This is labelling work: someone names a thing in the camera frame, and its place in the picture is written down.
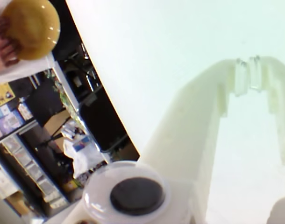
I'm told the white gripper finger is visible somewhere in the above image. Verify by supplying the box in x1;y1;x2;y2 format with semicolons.
63;58;248;224
249;55;285;168

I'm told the yellow plate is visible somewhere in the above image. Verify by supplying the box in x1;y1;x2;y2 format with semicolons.
1;0;61;60

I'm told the person's bare hand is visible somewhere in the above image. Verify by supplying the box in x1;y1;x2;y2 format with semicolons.
0;14;21;75

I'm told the googly eye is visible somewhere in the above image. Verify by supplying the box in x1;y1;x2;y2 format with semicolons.
83;163;171;220

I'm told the storage shelf with boxes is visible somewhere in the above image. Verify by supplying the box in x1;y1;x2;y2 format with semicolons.
0;98;72;219

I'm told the yellow sign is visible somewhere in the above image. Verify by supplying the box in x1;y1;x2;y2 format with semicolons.
0;83;16;110

